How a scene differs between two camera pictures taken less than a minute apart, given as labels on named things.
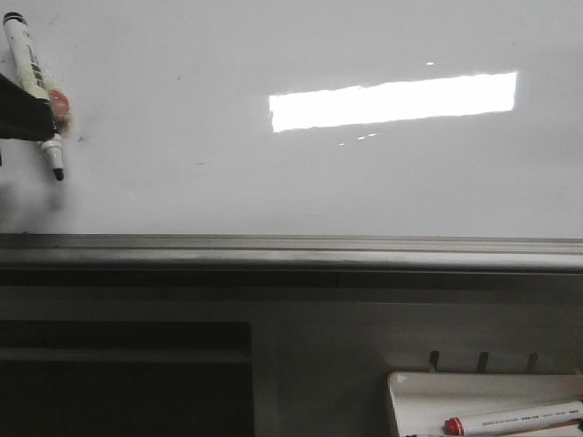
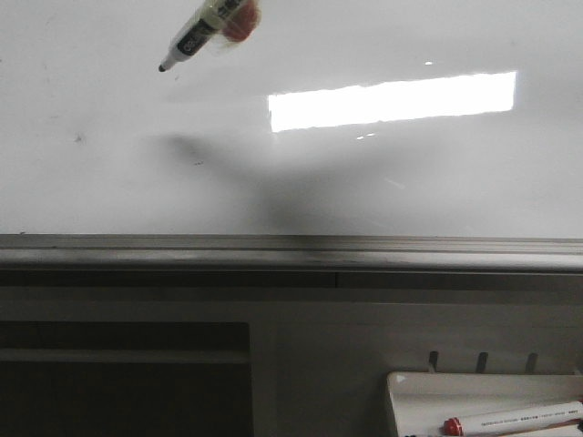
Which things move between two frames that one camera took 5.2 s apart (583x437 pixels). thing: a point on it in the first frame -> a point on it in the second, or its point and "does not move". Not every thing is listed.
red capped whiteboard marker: (513, 419) does not move
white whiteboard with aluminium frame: (302, 137) does not move
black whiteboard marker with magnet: (33, 77) -> (232, 20)
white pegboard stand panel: (260, 353) does not move
